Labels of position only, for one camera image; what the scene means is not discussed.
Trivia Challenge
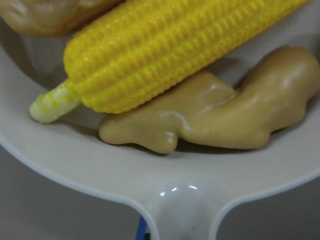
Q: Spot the tan toy ginger root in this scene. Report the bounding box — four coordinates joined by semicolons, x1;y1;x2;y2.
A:
98;46;320;154

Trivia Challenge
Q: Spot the yellow toy corn cob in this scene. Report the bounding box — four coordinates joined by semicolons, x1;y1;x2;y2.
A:
29;0;304;124

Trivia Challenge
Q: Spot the beige plastic dustpan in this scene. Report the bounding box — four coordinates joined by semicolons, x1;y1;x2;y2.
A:
0;0;320;240

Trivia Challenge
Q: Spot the brown toy potato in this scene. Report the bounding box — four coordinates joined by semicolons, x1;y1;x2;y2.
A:
0;0;121;37

